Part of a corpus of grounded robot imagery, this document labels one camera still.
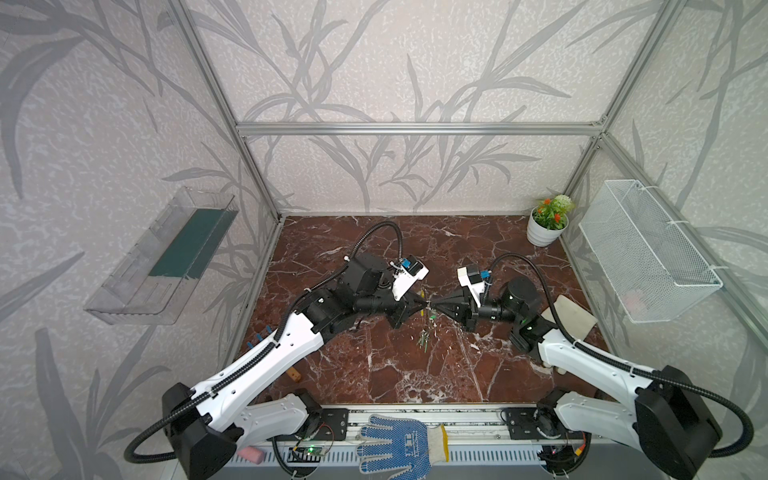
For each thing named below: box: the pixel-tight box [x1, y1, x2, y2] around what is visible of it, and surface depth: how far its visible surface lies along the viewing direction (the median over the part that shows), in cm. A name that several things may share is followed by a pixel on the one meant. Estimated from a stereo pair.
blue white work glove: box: [356, 414, 450, 480], surface depth 72 cm
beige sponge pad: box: [541, 294, 598, 341], surface depth 95 cm
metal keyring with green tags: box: [416, 288, 438, 354], surface depth 74 cm
